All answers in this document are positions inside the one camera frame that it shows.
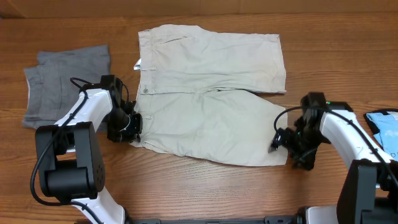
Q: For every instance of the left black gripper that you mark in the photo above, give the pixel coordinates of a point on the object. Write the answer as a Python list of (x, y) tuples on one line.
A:
[(132, 135)]

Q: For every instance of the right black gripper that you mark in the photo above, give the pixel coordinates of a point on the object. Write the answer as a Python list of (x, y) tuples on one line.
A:
[(308, 160)]

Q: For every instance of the beige shorts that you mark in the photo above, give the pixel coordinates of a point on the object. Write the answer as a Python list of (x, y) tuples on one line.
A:
[(200, 94)]

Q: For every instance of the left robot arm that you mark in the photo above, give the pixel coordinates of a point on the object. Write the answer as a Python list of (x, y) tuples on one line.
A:
[(70, 168)]

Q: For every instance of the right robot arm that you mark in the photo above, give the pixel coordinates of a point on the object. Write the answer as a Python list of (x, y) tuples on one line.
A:
[(369, 193)]

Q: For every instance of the folded grey shorts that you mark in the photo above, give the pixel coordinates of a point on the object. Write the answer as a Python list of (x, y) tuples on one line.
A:
[(51, 93)]

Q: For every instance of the light blue garment pile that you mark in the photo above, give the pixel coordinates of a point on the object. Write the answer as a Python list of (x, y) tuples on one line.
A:
[(383, 125)]

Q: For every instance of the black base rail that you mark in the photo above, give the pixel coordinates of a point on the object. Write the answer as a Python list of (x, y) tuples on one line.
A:
[(214, 221)]

